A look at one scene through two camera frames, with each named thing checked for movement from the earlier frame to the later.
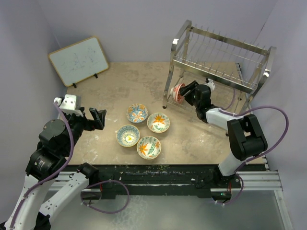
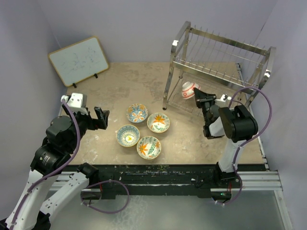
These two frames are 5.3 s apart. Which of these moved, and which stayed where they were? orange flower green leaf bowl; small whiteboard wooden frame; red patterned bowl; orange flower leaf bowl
Moved: red patterned bowl
Stayed: orange flower green leaf bowl; orange flower leaf bowl; small whiteboard wooden frame
